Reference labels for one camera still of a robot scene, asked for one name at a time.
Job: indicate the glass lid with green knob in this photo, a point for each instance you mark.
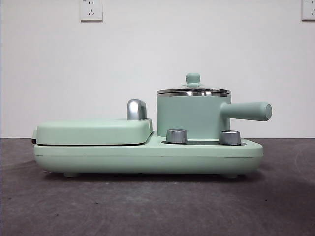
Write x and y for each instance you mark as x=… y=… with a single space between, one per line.
x=193 y=78

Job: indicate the green hinged griddle lid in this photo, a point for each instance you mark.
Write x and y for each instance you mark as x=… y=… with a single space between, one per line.
x=93 y=131

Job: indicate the silver control knob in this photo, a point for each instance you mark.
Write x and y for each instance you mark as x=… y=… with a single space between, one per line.
x=230 y=137
x=176 y=136

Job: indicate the green breakfast maker base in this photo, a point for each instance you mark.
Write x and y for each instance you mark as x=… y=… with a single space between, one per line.
x=123 y=157

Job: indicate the white wall socket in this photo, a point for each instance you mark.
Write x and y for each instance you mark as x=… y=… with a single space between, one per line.
x=90 y=11
x=308 y=9

